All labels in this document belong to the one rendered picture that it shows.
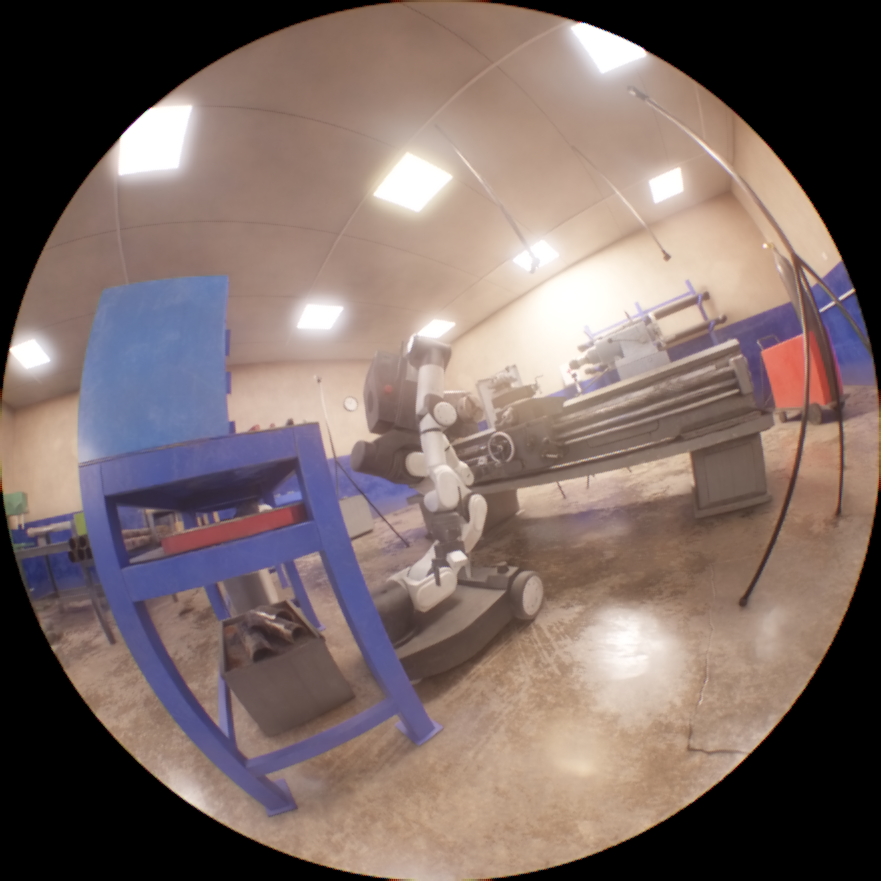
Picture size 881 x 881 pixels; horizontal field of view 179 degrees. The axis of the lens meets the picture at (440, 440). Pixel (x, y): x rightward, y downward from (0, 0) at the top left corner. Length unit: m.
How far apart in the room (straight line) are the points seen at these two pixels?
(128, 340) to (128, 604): 0.49
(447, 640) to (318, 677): 0.44
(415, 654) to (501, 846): 0.63
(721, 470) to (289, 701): 2.07
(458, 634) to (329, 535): 0.57
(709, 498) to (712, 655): 1.01
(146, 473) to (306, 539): 0.33
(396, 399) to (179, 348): 0.75
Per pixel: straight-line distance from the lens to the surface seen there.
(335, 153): 2.94
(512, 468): 1.85
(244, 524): 0.59
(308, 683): 1.04
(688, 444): 1.55
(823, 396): 3.23
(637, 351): 1.83
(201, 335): 0.66
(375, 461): 0.95
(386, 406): 1.03
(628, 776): 0.76
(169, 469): 0.57
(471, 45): 2.88
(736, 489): 1.78
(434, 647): 0.96
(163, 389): 0.61
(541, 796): 0.75
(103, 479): 0.62
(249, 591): 1.94
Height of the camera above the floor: 0.71
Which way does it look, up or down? 4 degrees up
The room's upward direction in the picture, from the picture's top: 16 degrees counter-clockwise
